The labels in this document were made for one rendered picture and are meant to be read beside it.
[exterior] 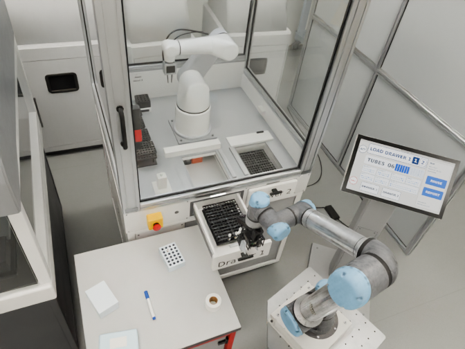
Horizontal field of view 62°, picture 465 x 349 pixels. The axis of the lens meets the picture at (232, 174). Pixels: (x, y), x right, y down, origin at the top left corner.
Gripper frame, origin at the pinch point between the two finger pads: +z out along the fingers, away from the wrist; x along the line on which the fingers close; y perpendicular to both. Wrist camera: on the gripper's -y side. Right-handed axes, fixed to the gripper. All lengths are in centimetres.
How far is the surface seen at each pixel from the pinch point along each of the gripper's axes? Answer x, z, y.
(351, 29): 51, -80, -34
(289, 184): 42, 5, -32
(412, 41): 160, -37, -91
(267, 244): 12.3, 4.7, -0.9
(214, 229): -7.2, 6.9, -17.9
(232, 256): -5.2, 6.9, -1.3
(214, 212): -3.5, 6.6, -27.3
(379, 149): 83, -19, -21
